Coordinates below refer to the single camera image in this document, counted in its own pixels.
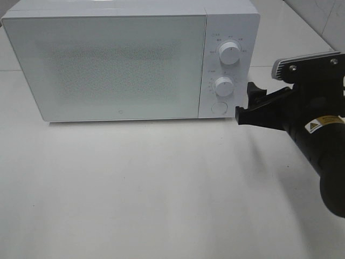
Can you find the white upper power knob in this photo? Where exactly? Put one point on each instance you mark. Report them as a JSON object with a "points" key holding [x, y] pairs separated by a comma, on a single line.
{"points": [[229, 52]]}

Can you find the white timer knob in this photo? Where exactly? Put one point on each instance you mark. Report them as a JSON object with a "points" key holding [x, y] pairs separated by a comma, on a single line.
{"points": [[224, 86]]}

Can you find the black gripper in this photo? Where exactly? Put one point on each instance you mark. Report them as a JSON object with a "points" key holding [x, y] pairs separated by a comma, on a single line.
{"points": [[310, 106]]}

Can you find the round white door button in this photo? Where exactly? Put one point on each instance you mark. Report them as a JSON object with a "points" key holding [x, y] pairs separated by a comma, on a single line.
{"points": [[219, 108]]}

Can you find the white microwave door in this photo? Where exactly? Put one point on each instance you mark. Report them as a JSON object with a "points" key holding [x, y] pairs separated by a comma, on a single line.
{"points": [[111, 68]]}

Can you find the white microwave oven body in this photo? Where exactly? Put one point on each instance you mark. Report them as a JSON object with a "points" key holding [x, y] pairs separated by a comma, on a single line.
{"points": [[224, 21]]}

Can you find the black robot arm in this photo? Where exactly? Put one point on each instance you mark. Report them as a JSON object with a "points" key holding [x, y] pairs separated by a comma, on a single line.
{"points": [[324, 150]]}

